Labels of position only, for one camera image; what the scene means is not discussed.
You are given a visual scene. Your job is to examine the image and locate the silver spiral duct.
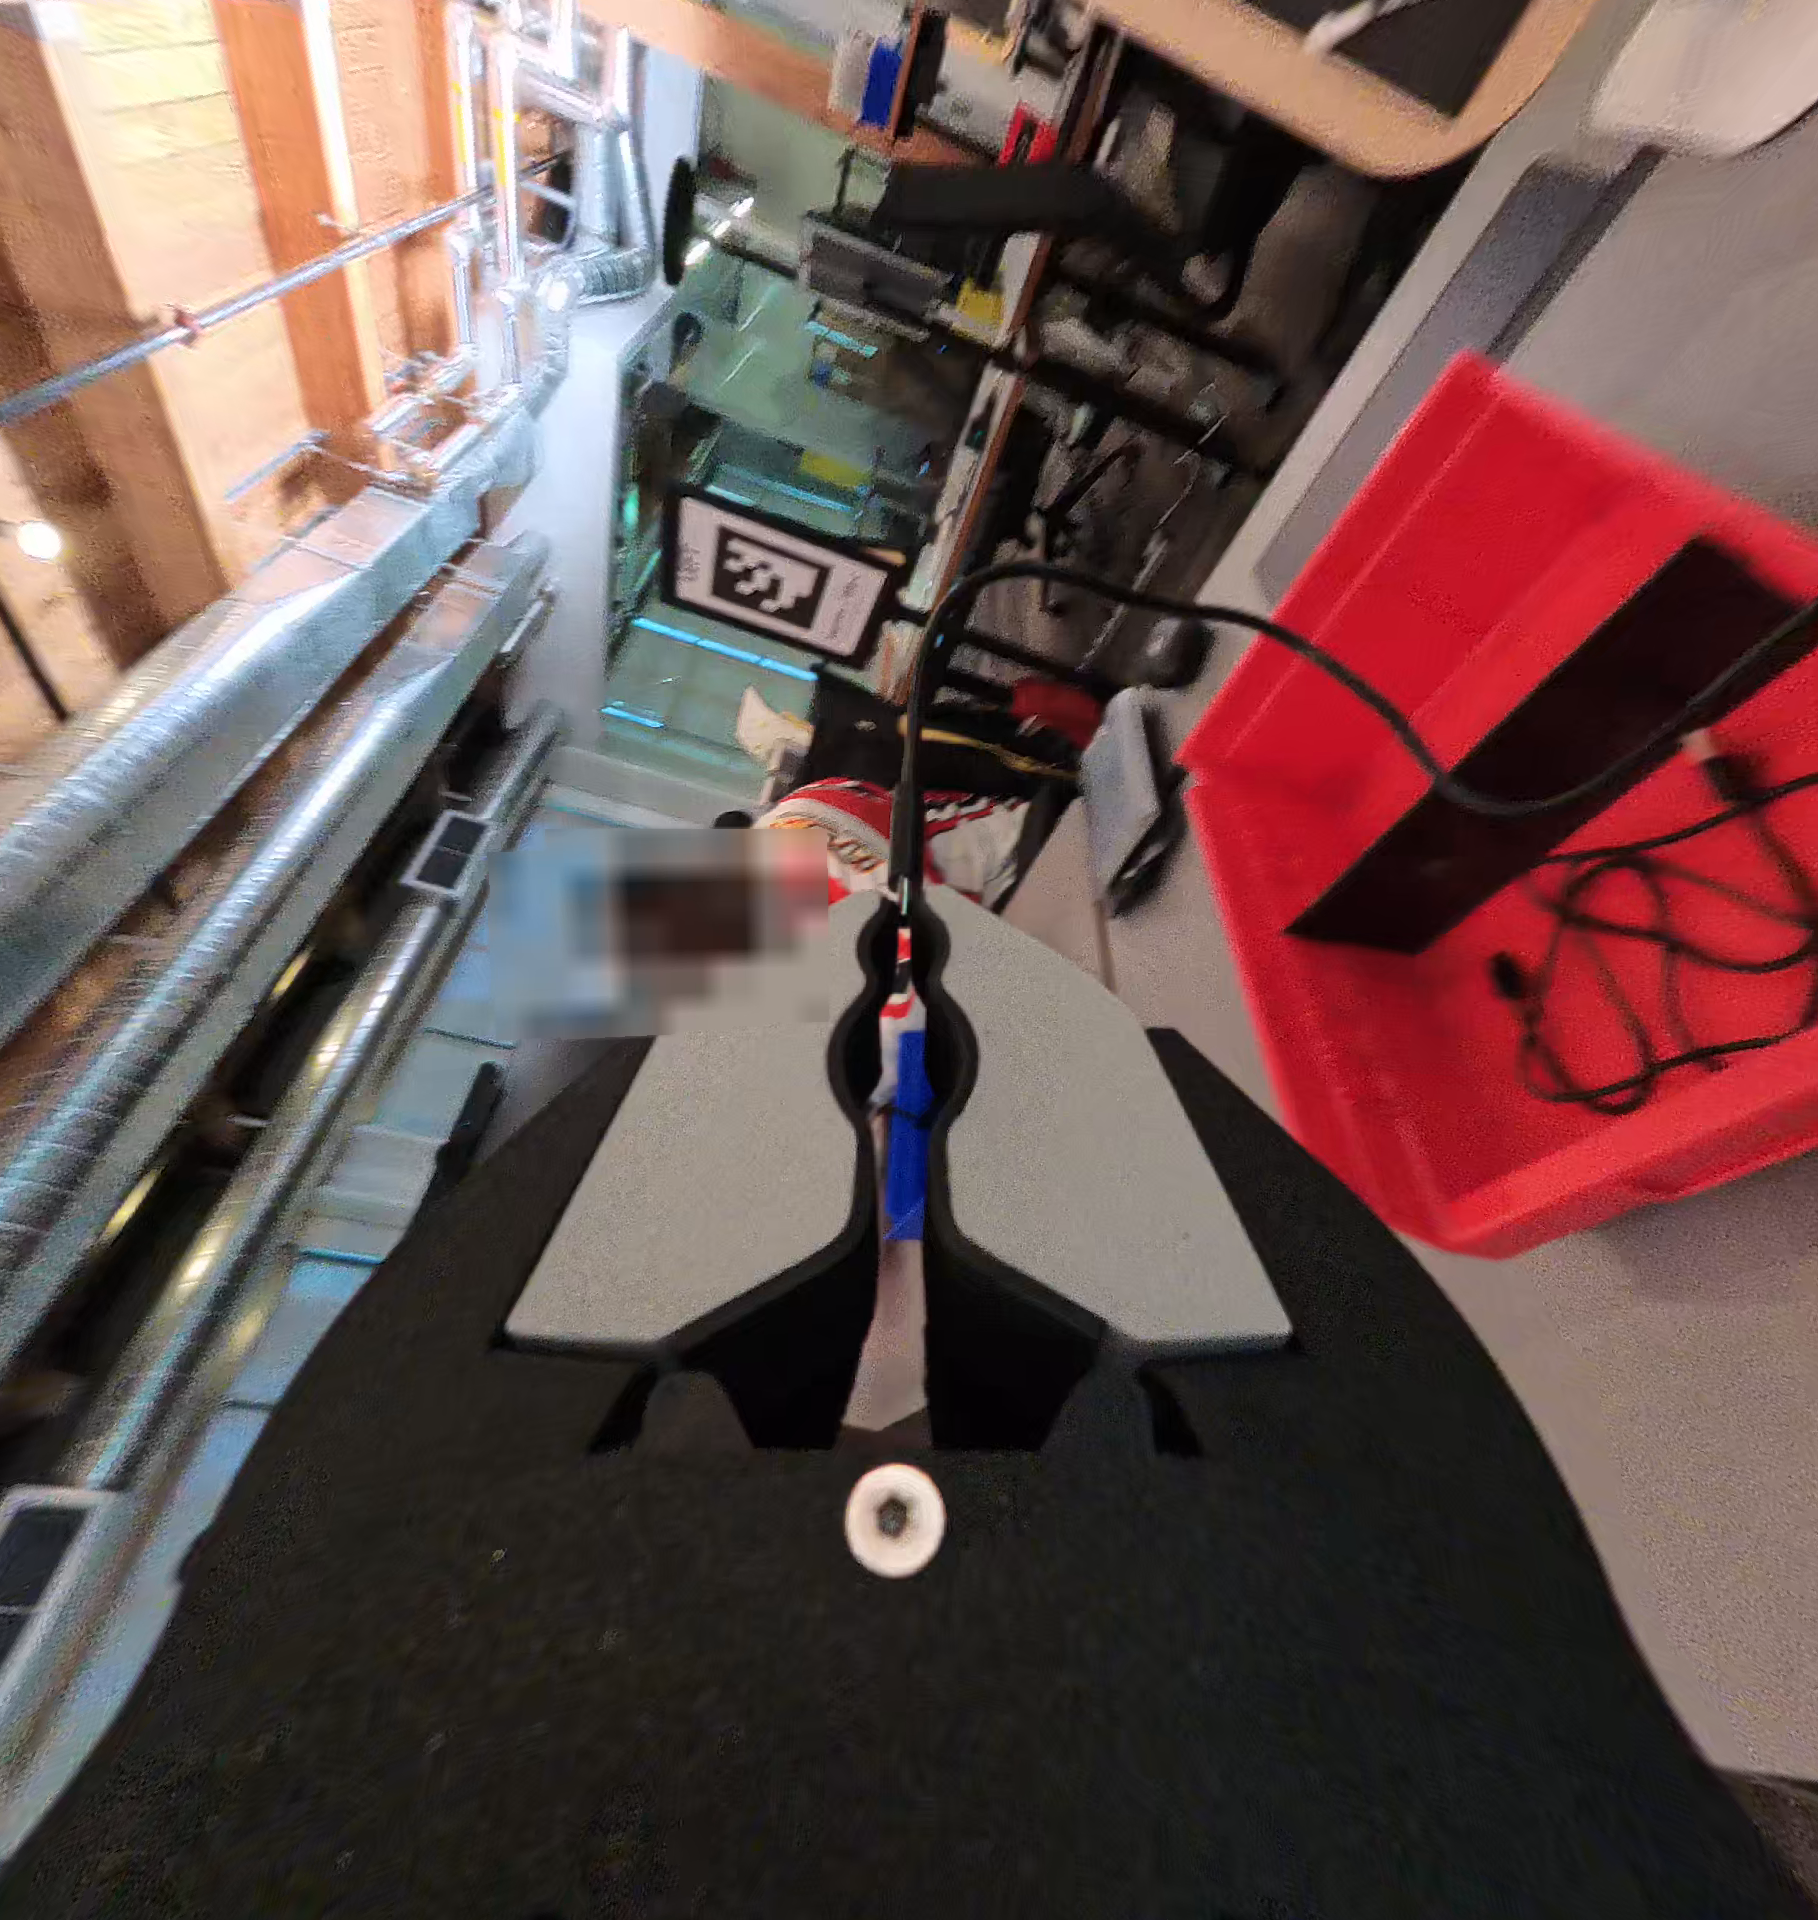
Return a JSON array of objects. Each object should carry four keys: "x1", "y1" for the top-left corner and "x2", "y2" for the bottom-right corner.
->
[{"x1": 0, "y1": 661, "x2": 565, "y2": 1441}]

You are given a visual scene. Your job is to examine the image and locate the black usb-c cable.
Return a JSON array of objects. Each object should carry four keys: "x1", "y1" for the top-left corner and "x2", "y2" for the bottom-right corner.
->
[{"x1": 1490, "y1": 733, "x2": 1818, "y2": 1115}]

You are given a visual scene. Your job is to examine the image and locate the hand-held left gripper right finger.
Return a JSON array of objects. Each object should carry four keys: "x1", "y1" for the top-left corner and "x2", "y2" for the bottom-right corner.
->
[{"x1": 922, "y1": 884, "x2": 1296, "y2": 1453}]

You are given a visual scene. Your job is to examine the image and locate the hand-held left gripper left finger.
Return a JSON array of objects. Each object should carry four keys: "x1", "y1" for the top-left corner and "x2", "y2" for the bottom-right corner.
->
[{"x1": 502, "y1": 897, "x2": 886, "y2": 1453}]

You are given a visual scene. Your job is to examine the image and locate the red plastic bin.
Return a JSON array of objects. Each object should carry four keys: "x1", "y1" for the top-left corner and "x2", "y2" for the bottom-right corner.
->
[{"x1": 1175, "y1": 351, "x2": 1818, "y2": 1259}]

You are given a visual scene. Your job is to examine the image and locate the white printed sign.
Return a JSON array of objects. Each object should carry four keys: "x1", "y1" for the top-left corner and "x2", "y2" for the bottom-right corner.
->
[{"x1": 660, "y1": 488, "x2": 904, "y2": 673}]

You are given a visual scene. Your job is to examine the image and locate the thin black cable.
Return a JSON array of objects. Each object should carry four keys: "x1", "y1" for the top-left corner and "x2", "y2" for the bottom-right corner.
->
[{"x1": 886, "y1": 560, "x2": 1818, "y2": 961}]

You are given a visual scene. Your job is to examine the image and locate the blue crate with handle slot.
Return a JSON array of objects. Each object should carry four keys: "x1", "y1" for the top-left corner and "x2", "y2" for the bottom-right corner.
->
[{"x1": 886, "y1": 1036, "x2": 934, "y2": 1244}]

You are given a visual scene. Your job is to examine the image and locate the grey pouch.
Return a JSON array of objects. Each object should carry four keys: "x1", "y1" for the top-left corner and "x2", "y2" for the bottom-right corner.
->
[{"x1": 1080, "y1": 686, "x2": 1192, "y2": 913}]

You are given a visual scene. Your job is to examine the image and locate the white tablet stand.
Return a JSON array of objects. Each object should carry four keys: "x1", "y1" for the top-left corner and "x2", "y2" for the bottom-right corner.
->
[{"x1": 1590, "y1": 0, "x2": 1818, "y2": 162}]

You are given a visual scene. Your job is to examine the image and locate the silver ventilation duct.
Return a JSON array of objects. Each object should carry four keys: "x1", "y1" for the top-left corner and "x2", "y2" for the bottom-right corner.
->
[{"x1": 0, "y1": 404, "x2": 551, "y2": 1112}]

